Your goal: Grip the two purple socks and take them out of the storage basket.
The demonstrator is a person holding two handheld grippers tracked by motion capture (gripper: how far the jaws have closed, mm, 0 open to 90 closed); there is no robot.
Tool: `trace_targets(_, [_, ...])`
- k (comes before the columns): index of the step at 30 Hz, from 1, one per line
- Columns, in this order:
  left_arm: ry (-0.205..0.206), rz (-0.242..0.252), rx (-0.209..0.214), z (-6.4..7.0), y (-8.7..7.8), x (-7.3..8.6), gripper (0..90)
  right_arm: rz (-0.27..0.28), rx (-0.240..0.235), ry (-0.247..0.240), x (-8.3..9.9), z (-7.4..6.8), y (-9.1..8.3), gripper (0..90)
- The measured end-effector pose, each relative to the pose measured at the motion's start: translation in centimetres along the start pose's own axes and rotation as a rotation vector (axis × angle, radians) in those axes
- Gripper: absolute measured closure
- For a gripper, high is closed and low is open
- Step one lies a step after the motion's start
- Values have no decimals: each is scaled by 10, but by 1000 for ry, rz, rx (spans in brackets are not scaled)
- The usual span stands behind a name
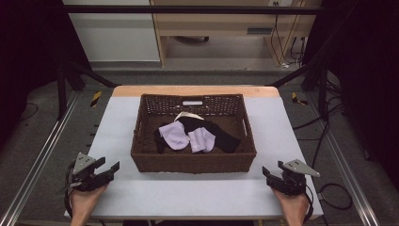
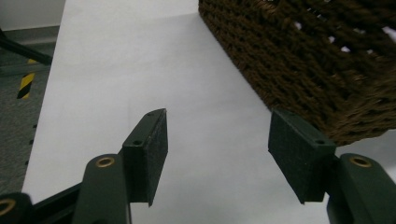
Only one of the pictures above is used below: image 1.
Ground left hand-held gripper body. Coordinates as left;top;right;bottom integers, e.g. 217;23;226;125
67;153;109;192

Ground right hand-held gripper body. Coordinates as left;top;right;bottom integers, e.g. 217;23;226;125
272;158;321;197

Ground black sock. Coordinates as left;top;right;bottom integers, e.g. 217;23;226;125
153;126;168;154
178;116;242;154

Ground light purple sock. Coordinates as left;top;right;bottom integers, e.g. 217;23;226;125
158;121;191;151
187;127;216;154

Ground brown wicker basket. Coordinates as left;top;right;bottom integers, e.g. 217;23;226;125
130;92;258;174

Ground beige sock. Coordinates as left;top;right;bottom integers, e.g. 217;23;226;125
173;111;205;122

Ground person's right hand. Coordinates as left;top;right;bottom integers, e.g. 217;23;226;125
272;187;310;219

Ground person's left hand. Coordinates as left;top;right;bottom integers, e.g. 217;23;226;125
69;185;109;218

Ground yellow black tape marker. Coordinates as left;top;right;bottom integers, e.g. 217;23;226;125
89;90;103;108
291;91;309;106

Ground black metal stand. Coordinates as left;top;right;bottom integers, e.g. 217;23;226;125
266;62;330;121
56;60;119;121

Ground white table top board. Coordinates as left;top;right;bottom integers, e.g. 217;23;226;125
64;95;324;220

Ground white cabinet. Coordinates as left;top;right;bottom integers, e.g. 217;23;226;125
62;0;161;63

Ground black curtain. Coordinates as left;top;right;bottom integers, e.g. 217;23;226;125
304;0;399;189
0;0;92;145

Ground light wooden desk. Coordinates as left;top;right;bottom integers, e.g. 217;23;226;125
150;0;324;68

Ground left hand-held gripper cable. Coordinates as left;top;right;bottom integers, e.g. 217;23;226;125
63;161;76;219

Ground hand-held gripper cable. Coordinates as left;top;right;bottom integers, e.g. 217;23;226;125
63;161;76;219
302;185;314;224

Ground right hand-held gripper cable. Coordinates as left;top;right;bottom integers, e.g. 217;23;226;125
302;185;314;224

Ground aluminium rail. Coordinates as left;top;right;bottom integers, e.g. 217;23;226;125
0;90;81;226
305;93;380;226

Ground black floor cable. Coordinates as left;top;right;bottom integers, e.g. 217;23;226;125
293;103;354;211

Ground black cables under desk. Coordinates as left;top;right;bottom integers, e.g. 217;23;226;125
270;1;307;69

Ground black horizontal frame bar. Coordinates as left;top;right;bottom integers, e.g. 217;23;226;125
62;4;324;16

